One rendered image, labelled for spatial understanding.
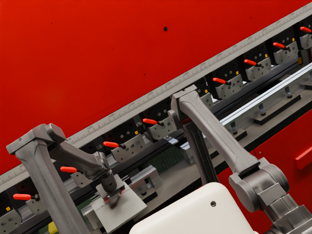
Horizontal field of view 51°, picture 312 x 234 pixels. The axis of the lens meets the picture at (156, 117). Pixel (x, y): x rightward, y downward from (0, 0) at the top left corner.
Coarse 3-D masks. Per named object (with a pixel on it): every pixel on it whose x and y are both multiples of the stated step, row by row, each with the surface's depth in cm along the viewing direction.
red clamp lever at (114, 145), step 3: (105, 144) 137; (108, 144) 138; (111, 144) 138; (114, 144) 139; (117, 144) 140; (120, 144) 143; (123, 144) 142; (114, 147) 140; (117, 147) 140; (123, 147) 141
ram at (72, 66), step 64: (0, 0) 114; (64, 0) 123; (128, 0) 134; (192, 0) 146; (256, 0) 161; (0, 64) 118; (64, 64) 128; (128, 64) 139; (192, 64) 152; (0, 128) 122; (64, 128) 133; (0, 192) 127
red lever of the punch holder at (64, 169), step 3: (60, 168) 132; (63, 168) 132; (66, 168) 132; (69, 168) 133; (72, 168) 134; (63, 171) 132; (66, 171) 132; (69, 171) 133; (72, 171) 133; (75, 171) 134; (78, 171) 135; (81, 171) 135
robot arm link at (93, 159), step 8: (48, 128) 85; (56, 128) 88; (56, 136) 86; (64, 136) 90; (56, 144) 89; (64, 144) 96; (48, 152) 89; (56, 152) 91; (64, 152) 94; (72, 152) 99; (80, 152) 106; (56, 160) 96; (64, 160) 98; (72, 160) 100; (80, 160) 104; (88, 160) 109; (96, 160) 116; (80, 168) 109; (88, 168) 111; (96, 168) 115; (104, 168) 119; (88, 176) 117
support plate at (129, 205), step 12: (132, 192) 141; (96, 204) 143; (108, 204) 140; (120, 204) 136; (132, 204) 133; (144, 204) 130; (108, 216) 132; (120, 216) 129; (132, 216) 127; (108, 228) 125
